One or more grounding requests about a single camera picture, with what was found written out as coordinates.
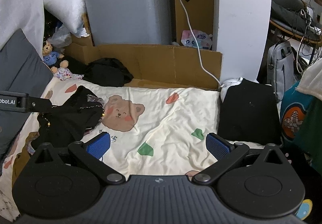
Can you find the wooden desk black legs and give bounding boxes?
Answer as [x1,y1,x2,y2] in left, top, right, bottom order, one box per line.
[270,19,322,43]

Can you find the teddy bear floral outfit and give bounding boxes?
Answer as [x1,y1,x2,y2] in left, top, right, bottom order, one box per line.
[52,60,83,80]

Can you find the white curtain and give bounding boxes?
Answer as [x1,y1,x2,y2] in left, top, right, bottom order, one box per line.
[0,0,46,59]

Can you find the stack of black clothes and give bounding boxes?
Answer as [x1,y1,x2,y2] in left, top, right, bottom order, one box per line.
[218,78,282,145]

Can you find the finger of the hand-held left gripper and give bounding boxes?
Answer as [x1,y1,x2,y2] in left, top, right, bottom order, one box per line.
[27,97,54,113]

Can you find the green cloth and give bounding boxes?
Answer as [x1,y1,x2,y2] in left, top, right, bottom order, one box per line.
[294,98,322,171]

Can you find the clear plastic bag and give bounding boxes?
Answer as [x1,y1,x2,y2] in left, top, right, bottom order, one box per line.
[48,25,72,48]

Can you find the black bag on desk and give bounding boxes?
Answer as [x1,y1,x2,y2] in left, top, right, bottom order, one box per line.
[272,0,322,35]

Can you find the pink wet wipes packet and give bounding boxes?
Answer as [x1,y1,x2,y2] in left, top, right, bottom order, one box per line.
[181,30,213,50]

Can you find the cream bear print bed sheet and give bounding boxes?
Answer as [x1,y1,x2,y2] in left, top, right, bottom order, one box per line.
[0,78,281,222]

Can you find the black garment bear print lining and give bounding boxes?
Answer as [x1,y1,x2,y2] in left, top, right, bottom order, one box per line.
[31,85,105,154]

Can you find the white pillow in plastic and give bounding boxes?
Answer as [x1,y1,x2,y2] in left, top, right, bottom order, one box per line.
[42,0,88,38]

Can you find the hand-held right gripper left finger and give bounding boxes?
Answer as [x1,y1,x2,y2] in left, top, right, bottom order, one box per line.
[32,132,126,186]

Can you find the grey laptop bag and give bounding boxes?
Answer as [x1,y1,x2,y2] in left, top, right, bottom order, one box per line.
[267,40,300,102]

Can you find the grey pillow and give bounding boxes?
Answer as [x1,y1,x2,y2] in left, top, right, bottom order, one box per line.
[0,29,53,154]

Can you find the crumpled black clothes pile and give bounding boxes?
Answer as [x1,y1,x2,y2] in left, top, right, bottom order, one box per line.
[83,58,134,88]

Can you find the cream fuzzy blanket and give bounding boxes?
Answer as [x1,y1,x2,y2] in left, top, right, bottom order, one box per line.
[295,59,322,100]

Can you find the teddy bear blue shirt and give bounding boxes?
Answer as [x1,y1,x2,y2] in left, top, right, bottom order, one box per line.
[41,41,64,68]

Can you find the bundle of cables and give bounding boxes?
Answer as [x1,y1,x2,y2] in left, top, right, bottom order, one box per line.
[294,7,322,73]

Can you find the white cable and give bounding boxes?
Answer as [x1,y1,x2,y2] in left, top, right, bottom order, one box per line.
[169,0,224,87]

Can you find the flattened cardboard box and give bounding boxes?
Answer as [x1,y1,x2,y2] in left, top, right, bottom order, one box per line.
[64,14,223,90]

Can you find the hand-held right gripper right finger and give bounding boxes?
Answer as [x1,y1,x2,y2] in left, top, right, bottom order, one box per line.
[192,132,290,186]

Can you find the upright cardboard panel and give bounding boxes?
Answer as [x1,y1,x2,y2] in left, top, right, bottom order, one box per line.
[173,0,214,51]

